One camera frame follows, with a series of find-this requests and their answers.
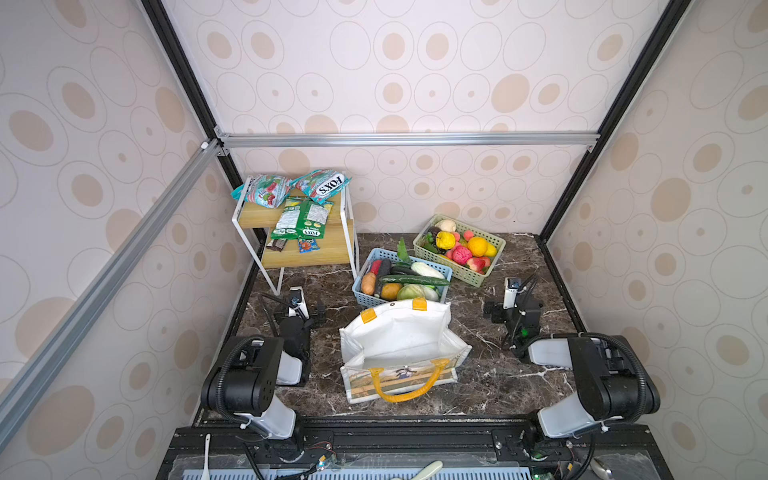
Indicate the long green cucumber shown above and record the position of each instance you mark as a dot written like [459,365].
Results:
[415,279]

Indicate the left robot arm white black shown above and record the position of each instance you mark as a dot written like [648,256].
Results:
[241,384]

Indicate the green cabbage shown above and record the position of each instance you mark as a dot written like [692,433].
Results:
[410,291]

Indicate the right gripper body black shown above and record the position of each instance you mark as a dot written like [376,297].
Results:
[517,310]

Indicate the dark purple eggplant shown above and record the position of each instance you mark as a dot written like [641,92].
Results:
[384,268]

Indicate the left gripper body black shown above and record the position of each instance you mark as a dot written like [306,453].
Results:
[294,323]

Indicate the yellow bell pepper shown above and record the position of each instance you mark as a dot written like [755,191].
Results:
[445,240]

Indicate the pink dragon fruit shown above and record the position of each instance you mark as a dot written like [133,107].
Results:
[461,254]

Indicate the white grocery bag yellow handles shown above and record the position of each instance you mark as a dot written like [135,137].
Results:
[399,351]

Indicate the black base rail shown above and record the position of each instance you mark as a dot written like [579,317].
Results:
[630,452]

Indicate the white wire wooden shelf rack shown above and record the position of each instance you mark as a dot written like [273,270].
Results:
[255,223]

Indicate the left slanted aluminium frame bar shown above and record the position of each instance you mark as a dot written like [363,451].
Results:
[42,369]

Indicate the horizontal aluminium frame bar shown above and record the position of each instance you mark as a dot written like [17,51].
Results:
[424,139]

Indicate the green plastic fruit basket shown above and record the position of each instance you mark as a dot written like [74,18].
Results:
[477,269]

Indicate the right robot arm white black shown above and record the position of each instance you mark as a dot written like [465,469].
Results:
[611,384]

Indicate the blue plastic vegetable basket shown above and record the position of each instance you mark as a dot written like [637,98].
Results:
[400,266]

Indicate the white radish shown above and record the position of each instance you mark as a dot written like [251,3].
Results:
[425,270]

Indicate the red green candy bag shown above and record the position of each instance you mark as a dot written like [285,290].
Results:
[266,190]

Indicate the small blue red candy packet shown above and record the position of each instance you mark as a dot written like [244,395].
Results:
[308,245]

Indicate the orange fruit in blue basket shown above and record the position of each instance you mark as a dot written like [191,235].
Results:
[389,291]

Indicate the teal Fox's candy bag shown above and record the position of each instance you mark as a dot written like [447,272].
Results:
[320,185]

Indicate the green snack packet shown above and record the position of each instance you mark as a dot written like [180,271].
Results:
[302,219]

